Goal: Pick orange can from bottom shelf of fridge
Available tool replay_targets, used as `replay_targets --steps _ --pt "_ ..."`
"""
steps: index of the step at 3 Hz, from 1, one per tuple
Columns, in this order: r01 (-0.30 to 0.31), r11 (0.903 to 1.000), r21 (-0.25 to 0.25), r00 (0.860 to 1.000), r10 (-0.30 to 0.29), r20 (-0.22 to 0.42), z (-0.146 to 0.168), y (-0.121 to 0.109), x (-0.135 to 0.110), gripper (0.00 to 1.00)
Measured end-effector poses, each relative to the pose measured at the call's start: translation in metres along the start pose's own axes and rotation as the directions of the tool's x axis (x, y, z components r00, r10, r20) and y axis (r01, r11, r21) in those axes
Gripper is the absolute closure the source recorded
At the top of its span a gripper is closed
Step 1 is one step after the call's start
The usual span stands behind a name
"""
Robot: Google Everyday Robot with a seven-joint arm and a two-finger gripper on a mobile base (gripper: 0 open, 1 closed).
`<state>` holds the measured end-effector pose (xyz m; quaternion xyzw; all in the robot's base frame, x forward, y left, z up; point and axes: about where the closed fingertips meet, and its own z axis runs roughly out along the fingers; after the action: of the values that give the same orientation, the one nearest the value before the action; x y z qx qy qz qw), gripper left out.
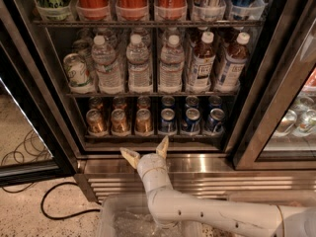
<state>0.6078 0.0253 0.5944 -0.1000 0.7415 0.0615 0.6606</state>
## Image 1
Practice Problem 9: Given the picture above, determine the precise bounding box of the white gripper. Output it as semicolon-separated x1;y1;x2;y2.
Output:
120;136;173;194

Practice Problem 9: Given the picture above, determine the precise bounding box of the orange can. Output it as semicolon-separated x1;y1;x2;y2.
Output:
88;97;104;113
137;96;151;110
86;109;106;133
135;109;153;133
111;109;129;133
113;97;127;111

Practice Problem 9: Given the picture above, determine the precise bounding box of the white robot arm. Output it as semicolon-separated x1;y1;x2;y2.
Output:
120;137;316;237

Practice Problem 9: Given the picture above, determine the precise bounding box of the blue can front left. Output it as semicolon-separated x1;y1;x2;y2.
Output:
160;109;176;133

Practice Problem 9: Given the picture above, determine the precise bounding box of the blue can back left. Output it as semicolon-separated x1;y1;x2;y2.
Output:
161;96;175;110

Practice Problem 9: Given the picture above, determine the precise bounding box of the blue can front middle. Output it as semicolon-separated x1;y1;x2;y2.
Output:
182;108;200;132

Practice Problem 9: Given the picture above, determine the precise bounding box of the blue can back middle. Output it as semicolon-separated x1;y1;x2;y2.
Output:
185;96;199;109

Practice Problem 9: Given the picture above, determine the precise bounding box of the blue can front right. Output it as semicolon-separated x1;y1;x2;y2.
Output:
204;108;225;133

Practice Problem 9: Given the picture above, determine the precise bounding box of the blue can back right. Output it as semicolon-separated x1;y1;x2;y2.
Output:
208;95;222;110

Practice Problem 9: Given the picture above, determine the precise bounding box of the green white can front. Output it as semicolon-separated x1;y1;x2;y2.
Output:
63;53;92;87

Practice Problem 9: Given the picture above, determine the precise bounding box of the open fridge glass door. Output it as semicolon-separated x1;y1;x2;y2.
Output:
0;0;75;188

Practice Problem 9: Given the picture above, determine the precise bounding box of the stainless steel fridge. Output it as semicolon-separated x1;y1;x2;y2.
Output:
4;0;315;201

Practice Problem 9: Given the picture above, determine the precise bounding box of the silver can behind green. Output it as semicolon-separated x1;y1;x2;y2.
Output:
72;39;94;71

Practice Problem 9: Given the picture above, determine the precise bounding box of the right fridge glass door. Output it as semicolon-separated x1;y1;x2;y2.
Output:
225;0;316;171

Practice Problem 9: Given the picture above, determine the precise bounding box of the red cola can right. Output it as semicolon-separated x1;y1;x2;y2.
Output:
158;0;186;20

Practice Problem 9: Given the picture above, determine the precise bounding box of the red cola can middle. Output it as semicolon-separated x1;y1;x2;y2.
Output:
118;0;147;21

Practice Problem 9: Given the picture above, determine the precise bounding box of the silver can behind door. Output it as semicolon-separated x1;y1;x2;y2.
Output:
292;109;316;137

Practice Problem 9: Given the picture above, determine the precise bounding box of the clear plastic bin left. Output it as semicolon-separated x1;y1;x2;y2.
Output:
96;195;202;237

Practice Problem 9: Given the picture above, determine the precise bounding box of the clear plastic bin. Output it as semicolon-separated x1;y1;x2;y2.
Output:
227;191;316;207
96;195;202;237

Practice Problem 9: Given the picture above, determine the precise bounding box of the clear bubble wrap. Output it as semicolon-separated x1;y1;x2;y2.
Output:
114;211;183;237

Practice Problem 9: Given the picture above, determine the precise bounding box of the water bottle middle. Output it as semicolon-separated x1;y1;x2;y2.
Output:
126;34;152;93

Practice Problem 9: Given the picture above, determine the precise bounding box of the water bottle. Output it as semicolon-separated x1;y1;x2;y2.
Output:
92;36;123;94
126;34;152;93
158;35;185;93

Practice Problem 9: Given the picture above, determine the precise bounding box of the water bottle left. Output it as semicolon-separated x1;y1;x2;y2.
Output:
92;36;123;94

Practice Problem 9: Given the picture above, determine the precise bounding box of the water bottle right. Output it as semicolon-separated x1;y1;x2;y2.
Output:
158;35;185;93

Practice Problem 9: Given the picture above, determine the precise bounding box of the tea bottle right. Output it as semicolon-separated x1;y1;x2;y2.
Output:
214;32;250;92

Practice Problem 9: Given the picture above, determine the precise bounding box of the tea bottle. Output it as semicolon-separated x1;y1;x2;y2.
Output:
187;32;215;92
214;32;250;92

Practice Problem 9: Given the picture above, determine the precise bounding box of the tea bottle left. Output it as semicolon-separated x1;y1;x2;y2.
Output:
187;32;215;92

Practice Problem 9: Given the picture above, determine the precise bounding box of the clear plastic bin right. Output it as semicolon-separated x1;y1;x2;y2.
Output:
227;191;316;207

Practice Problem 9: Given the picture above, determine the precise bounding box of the black power cable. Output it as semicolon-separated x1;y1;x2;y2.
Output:
1;181;102;221

